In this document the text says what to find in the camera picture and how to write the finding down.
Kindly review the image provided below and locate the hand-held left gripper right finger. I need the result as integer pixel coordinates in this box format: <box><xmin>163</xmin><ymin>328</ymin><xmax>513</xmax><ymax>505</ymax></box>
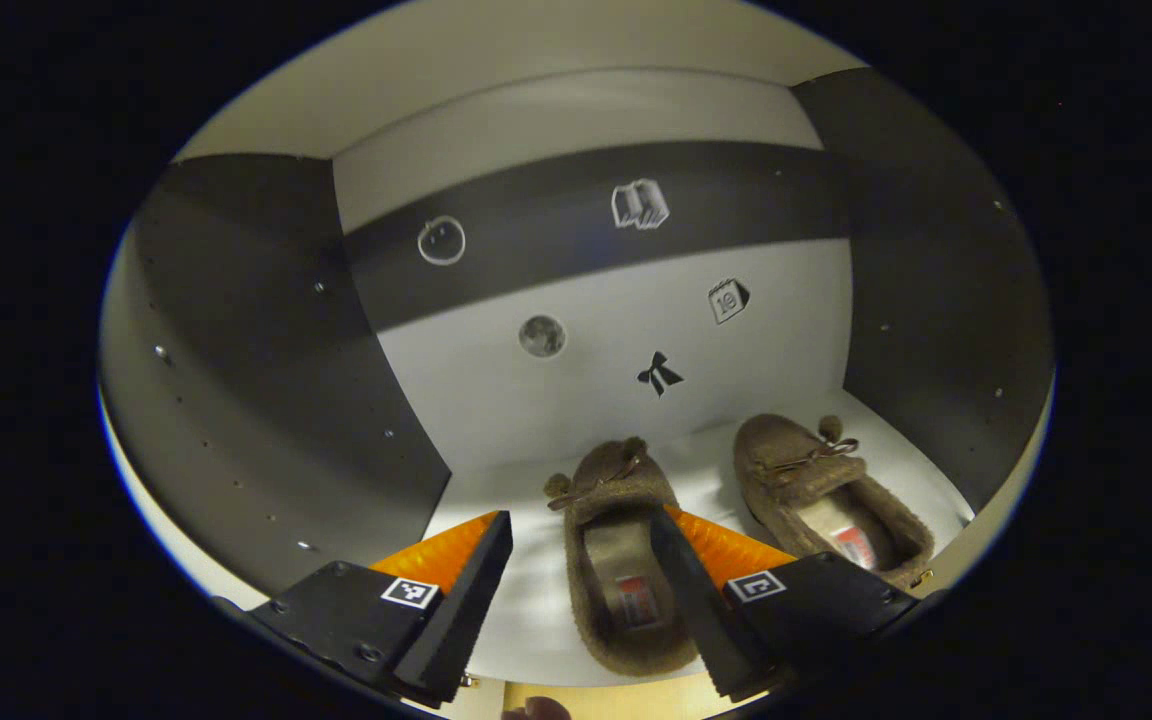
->
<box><xmin>648</xmin><ymin>505</ymin><xmax>922</xmax><ymax>701</ymax></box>

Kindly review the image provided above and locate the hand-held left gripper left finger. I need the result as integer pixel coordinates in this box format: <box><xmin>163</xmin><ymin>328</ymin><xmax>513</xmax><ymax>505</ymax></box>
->
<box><xmin>211</xmin><ymin>510</ymin><xmax>515</xmax><ymax>709</ymax></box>

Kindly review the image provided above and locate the brown fuzzy shoe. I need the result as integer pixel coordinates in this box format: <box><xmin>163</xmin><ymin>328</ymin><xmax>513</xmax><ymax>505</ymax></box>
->
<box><xmin>544</xmin><ymin>436</ymin><xmax>705</xmax><ymax>677</ymax></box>
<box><xmin>732</xmin><ymin>413</ymin><xmax>937</xmax><ymax>593</ymax></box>

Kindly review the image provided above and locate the white shoe cabinet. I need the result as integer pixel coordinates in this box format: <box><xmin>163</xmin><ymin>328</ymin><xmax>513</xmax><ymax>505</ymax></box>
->
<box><xmin>99</xmin><ymin>0</ymin><xmax>1055</xmax><ymax>691</ymax></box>

